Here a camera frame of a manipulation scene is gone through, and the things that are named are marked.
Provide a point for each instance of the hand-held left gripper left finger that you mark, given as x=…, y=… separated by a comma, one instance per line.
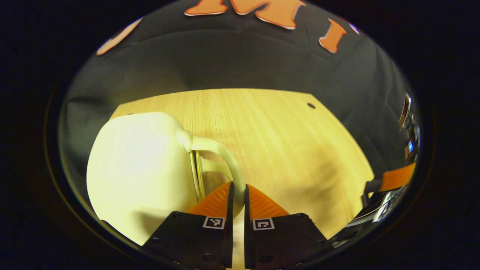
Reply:
x=229, y=225

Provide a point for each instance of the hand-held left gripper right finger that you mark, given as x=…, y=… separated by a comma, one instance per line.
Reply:
x=247, y=232

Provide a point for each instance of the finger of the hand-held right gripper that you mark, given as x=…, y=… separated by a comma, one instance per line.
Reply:
x=397, y=178

